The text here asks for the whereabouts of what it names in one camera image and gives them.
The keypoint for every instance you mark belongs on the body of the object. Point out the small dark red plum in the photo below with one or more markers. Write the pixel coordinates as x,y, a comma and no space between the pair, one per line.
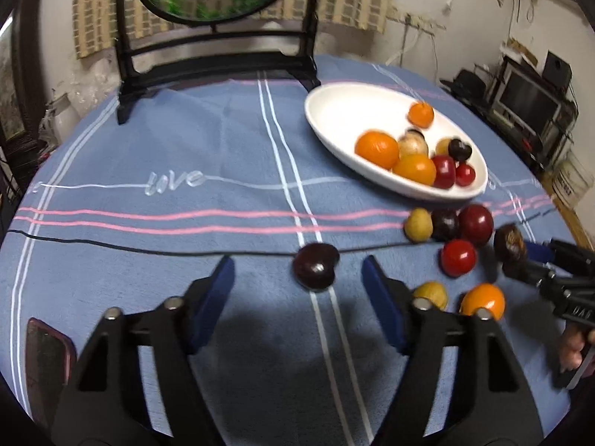
465,174

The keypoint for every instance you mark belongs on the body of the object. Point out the television on stand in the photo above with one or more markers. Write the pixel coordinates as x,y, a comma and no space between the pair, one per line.
511,134

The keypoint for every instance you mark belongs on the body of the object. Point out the dark purple plum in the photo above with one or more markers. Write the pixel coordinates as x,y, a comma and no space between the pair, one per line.
459,148
316,267
445,224

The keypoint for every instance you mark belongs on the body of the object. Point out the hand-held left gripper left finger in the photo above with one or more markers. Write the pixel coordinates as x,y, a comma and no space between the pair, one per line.
209,306

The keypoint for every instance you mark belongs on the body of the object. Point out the large orange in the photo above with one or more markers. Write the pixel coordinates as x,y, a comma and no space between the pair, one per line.
377,149

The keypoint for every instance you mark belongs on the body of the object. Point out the white jug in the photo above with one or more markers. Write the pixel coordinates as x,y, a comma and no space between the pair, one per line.
62,121

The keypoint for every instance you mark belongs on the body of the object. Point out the small orange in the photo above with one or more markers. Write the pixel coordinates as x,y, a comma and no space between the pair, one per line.
421,114

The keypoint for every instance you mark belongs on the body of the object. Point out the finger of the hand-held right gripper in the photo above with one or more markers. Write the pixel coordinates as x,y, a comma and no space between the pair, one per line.
527,272
539,251

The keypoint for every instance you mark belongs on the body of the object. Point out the person's right hand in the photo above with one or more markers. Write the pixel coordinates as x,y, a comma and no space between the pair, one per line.
574,348

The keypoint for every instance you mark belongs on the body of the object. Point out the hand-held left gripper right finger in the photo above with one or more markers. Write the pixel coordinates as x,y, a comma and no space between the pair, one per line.
388,311

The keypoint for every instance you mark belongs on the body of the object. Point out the yellow-orange persimmon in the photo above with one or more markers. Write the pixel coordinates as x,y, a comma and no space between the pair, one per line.
415,168

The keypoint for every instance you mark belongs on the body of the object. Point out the pale yellow peach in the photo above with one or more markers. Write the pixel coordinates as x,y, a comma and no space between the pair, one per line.
432,291

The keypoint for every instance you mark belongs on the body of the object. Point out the small yellow-green fruit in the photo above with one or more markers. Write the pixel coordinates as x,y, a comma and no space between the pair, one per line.
418,225
443,147

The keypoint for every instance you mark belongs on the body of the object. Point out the bright red plum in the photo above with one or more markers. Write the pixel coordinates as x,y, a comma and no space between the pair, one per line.
458,257

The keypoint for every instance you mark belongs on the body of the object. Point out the medium orange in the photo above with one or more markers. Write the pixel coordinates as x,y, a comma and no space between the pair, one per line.
483,299

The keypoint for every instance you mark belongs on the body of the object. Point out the large dark red plum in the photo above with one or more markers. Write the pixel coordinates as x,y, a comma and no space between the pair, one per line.
476,224

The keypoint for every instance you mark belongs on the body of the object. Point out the tan brown round fruit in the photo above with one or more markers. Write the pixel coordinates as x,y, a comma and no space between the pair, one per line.
413,146

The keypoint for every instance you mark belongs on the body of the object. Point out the dark brown wrinkled fruit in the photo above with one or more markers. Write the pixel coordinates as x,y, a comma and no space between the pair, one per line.
509,240

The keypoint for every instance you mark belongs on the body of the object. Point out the computer monitor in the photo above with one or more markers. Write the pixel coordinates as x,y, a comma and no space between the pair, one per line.
530,97

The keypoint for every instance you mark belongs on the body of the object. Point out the white oval plate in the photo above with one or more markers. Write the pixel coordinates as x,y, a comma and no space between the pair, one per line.
344,111

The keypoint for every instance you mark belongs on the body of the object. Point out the dark framed painting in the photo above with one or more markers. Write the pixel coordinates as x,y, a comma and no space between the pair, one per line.
7,83

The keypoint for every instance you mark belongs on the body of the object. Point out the cardboard box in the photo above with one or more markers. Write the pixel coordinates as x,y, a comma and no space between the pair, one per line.
581,223

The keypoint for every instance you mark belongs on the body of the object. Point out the black speaker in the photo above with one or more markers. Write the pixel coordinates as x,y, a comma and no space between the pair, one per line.
558,68

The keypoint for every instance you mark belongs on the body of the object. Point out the phone with red case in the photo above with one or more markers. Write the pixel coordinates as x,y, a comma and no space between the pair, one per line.
46,362

